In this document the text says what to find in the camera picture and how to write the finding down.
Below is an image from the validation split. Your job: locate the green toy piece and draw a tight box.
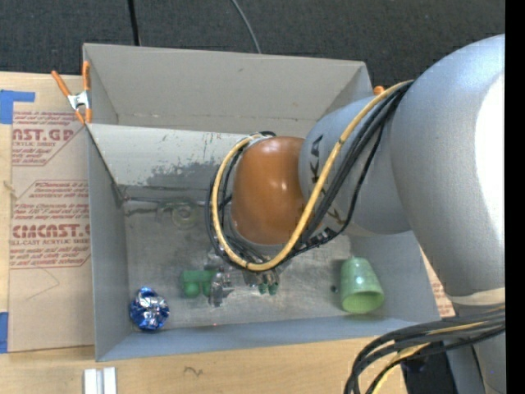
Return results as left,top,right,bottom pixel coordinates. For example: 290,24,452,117
179,269,217,299

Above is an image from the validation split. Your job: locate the grey metal bin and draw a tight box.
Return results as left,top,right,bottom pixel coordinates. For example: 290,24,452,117
81,42,442,363

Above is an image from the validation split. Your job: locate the shiny blue and silver ball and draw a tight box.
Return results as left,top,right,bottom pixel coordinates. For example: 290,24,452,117
129,286,171,332

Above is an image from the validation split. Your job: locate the pale green cup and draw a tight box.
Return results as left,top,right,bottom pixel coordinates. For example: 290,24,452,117
339,255,386,314

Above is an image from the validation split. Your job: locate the brown cardboard board red print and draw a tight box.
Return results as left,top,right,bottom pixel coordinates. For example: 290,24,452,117
0,71,457,355

